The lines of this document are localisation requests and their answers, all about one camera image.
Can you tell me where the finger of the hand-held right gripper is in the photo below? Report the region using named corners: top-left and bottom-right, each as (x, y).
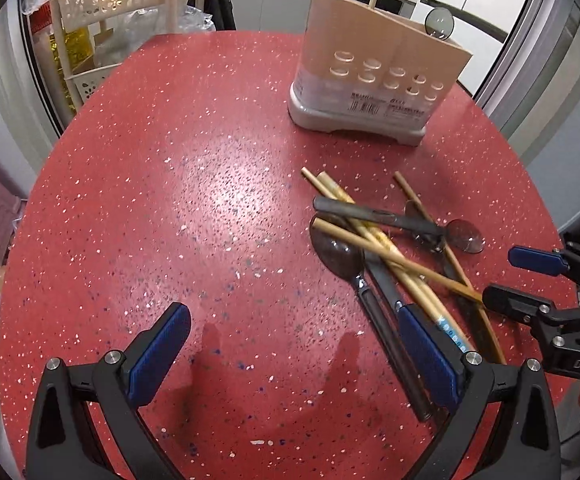
top-left (508, 241), bottom-right (580, 306)
top-left (482, 283), bottom-right (570, 341)

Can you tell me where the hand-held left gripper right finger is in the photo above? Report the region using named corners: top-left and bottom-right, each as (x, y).
top-left (397, 304), bottom-right (563, 480)

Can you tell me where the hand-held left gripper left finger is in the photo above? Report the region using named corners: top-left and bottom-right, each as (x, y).
top-left (25, 302), bottom-right (193, 480)

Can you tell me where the floral print bamboo chopstick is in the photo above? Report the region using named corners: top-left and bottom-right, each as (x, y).
top-left (318, 172), bottom-right (473, 353)
top-left (301, 167), bottom-right (450, 326)

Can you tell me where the round metal spoon black handle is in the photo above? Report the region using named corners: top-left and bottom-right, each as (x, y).
top-left (313, 196), bottom-right (485, 255)

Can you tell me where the black handle utensil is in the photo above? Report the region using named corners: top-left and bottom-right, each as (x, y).
top-left (365, 252), bottom-right (411, 316)

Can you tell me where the dark metal spoon black handle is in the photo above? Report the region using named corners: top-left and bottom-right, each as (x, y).
top-left (404, 200), bottom-right (493, 356)

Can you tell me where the oval metal spoon black handle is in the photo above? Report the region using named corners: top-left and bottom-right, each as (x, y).
top-left (310, 214), bottom-right (435, 423)

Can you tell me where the brown wooden chopstick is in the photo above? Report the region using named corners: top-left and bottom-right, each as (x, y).
top-left (393, 171), bottom-right (508, 365)

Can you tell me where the beige utensil holder grey base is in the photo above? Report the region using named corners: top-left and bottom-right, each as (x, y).
top-left (287, 0), bottom-right (474, 147)

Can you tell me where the yellow package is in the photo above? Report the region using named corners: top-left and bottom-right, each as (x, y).
top-left (50, 25), bottom-right (91, 111)

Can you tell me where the grey door frame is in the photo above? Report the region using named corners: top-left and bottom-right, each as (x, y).
top-left (474, 0), bottom-right (580, 211)

